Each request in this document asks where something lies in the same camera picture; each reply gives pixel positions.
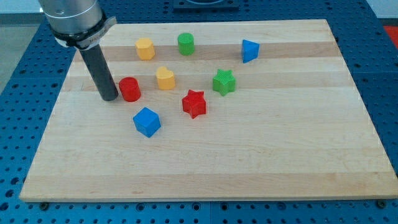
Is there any wooden board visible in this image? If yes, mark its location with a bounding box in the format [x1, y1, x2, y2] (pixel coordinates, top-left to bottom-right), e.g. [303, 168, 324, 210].
[20, 19, 397, 202]

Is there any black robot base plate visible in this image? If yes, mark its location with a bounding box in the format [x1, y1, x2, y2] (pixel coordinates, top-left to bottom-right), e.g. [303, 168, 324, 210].
[171, 0, 239, 11]

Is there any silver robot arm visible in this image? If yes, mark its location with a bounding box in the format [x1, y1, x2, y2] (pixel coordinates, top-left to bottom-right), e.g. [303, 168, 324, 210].
[39, 0, 118, 101]

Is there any red star block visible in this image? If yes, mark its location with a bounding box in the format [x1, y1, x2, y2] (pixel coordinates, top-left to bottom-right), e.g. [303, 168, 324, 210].
[182, 90, 206, 119]

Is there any yellow hexagon block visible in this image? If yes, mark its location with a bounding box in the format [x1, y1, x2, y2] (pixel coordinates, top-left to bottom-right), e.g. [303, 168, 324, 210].
[135, 38, 155, 60]

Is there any green cylinder block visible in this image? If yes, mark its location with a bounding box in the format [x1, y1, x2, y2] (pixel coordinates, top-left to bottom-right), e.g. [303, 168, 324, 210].
[177, 33, 195, 55]

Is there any blue triangle block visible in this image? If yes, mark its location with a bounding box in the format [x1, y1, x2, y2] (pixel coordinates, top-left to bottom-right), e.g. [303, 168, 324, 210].
[241, 39, 260, 63]

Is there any yellow heart block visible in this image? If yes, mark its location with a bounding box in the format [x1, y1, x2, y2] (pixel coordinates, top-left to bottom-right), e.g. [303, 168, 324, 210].
[155, 67, 175, 90]

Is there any blue cube block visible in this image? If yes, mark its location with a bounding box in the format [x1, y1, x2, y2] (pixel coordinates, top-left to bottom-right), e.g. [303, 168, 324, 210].
[132, 107, 161, 138]

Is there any red cylinder block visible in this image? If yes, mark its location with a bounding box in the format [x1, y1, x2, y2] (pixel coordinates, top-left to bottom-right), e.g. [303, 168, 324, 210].
[119, 77, 141, 102]

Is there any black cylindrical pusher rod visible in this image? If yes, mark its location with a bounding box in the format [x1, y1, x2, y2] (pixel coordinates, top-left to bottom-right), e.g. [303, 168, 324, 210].
[80, 45, 118, 101]

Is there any green star block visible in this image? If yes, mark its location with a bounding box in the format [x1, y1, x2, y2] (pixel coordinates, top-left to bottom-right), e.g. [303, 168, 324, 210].
[213, 69, 236, 96]

